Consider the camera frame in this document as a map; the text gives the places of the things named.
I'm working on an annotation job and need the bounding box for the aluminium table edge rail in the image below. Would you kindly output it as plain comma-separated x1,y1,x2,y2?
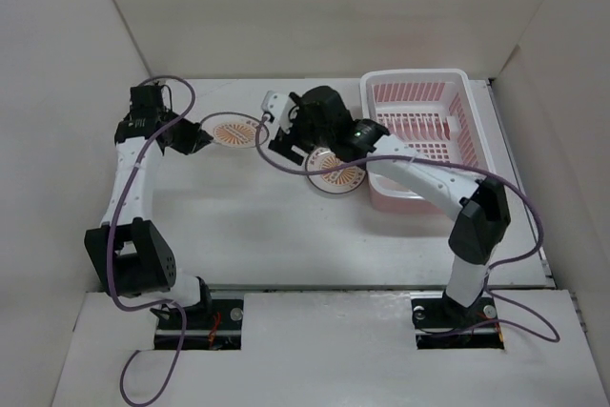
487,78,556,288

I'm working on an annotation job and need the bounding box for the white pink dish rack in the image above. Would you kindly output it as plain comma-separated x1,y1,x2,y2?
359,68,501,214

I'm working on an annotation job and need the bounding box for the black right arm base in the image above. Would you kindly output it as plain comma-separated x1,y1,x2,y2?
411,296,504,350

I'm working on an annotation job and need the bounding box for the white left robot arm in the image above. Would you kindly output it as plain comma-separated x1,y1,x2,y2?
84,79,214,328

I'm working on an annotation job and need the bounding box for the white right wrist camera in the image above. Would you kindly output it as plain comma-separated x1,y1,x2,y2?
261,91,296,133

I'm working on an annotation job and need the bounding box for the orange sunburst plate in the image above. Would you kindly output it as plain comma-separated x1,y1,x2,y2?
305,148,366,195
201,112,260,149

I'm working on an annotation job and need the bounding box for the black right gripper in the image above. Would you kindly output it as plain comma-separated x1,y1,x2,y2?
268,92,334,166

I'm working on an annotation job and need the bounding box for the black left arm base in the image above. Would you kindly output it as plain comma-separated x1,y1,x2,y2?
151,293,244,351

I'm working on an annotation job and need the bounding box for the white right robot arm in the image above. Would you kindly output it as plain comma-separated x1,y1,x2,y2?
261,86,511,325

